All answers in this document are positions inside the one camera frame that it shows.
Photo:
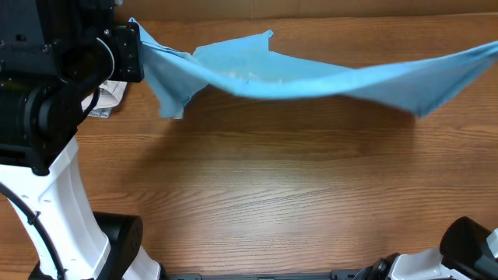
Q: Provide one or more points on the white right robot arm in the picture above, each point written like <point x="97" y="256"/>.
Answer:
<point x="467" y="251"/>

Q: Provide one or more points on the light blue t-shirt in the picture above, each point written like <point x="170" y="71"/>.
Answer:
<point x="246" y="67"/>

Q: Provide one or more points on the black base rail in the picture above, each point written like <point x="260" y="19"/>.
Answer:
<point x="332" y="275"/>

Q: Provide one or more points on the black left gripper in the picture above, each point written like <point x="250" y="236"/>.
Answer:
<point x="129" y="53"/>

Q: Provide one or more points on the beige folded garment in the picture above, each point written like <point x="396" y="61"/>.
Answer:
<point x="111" y="94"/>

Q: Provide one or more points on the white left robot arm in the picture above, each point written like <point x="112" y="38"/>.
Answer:
<point x="55" y="55"/>

